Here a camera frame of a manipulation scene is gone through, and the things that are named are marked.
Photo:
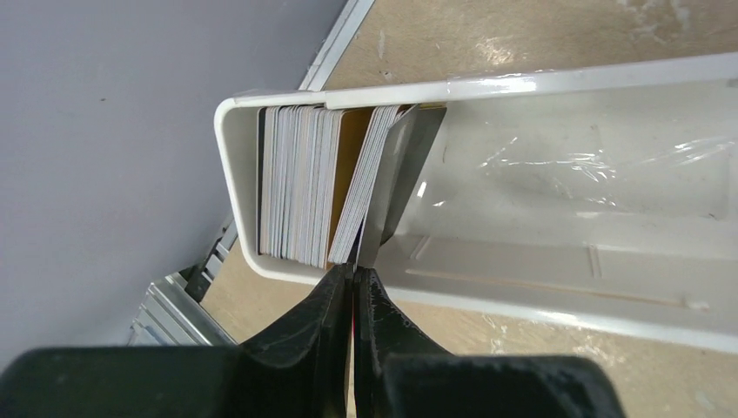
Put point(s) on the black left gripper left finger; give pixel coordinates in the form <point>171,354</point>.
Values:
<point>295,367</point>

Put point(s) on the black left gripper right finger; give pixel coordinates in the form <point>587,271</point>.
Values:
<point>399,371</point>

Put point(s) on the silver cards in tray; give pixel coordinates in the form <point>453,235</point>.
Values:
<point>316,171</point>

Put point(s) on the white plastic tray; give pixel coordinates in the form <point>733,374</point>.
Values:
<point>604,197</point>

